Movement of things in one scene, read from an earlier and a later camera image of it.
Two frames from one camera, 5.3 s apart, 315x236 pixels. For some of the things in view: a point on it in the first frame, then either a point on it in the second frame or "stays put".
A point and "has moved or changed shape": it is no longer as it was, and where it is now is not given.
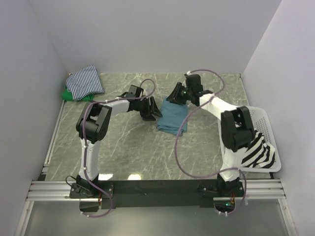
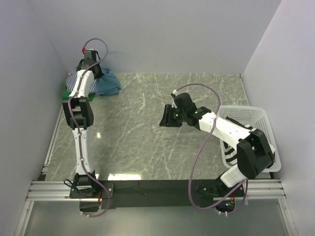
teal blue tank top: (171, 117) has moved or changed shape
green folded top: (66, 96) stays put
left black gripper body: (143, 106) to (100, 73)
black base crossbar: (139, 193) stays put
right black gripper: (174, 97) to (167, 120)
